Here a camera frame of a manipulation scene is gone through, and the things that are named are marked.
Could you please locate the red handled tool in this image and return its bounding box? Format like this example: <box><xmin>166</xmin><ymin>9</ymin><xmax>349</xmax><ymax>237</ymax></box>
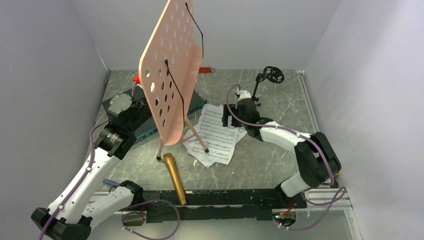
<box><xmin>198</xmin><ymin>67</ymin><xmax>216</xmax><ymax>73</ymax></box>

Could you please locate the top sheet music page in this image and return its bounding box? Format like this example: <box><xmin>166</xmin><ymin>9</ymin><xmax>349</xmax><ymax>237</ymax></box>
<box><xmin>182</xmin><ymin>103</ymin><xmax>245</xmax><ymax>168</ymax></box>

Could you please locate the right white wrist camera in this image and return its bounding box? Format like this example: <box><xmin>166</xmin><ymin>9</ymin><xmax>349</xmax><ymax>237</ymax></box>
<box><xmin>235</xmin><ymin>90</ymin><xmax>252</xmax><ymax>102</ymax></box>

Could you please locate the bottom sheet music page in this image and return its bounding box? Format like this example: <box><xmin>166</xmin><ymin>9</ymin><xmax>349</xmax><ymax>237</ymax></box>
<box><xmin>185</xmin><ymin>125</ymin><xmax>249</xmax><ymax>169</ymax></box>

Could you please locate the purple cable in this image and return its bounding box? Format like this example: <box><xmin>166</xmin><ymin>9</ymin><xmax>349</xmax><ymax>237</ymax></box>
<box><xmin>38</xmin><ymin>81</ymin><xmax>181</xmax><ymax>240</ymax></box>
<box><xmin>226</xmin><ymin>83</ymin><xmax>347</xmax><ymax>232</ymax></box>

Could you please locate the pink music stand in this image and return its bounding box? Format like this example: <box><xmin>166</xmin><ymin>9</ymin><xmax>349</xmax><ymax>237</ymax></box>
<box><xmin>138</xmin><ymin>0</ymin><xmax>204</xmax><ymax>161</ymax></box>

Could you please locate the gold microphone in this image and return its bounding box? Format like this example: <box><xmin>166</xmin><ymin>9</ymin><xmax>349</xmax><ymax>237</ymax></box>
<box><xmin>163</xmin><ymin>153</ymin><xmax>187</xmax><ymax>206</ymax></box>

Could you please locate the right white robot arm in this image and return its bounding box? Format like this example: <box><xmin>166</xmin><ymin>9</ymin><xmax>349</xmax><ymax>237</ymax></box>
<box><xmin>222</xmin><ymin>98</ymin><xmax>342</xmax><ymax>208</ymax></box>

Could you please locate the sheet music page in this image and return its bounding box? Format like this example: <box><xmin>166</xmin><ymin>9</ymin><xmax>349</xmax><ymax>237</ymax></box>
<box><xmin>185</xmin><ymin>125</ymin><xmax>249</xmax><ymax>169</ymax></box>
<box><xmin>182</xmin><ymin>103</ymin><xmax>245</xmax><ymax>168</ymax></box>

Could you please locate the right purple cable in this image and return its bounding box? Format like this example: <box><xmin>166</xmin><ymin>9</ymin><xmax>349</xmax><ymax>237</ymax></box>
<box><xmin>226</xmin><ymin>83</ymin><xmax>347</xmax><ymax>232</ymax></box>

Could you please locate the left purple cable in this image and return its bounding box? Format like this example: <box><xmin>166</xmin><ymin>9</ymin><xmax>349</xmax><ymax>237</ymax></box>
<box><xmin>38</xmin><ymin>81</ymin><xmax>181</xmax><ymax>240</ymax></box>

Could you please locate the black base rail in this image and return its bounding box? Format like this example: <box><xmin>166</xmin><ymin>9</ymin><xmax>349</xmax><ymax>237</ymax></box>
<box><xmin>123</xmin><ymin>188</ymin><xmax>307</xmax><ymax>223</ymax></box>

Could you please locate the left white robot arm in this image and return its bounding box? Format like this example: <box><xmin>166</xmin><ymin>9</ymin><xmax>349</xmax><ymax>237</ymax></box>
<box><xmin>31</xmin><ymin>93</ymin><xmax>152</xmax><ymax>240</ymax></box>

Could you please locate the black microphone stand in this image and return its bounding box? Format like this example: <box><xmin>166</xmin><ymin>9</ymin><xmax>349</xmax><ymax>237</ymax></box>
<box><xmin>251</xmin><ymin>66</ymin><xmax>285</xmax><ymax>107</ymax></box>

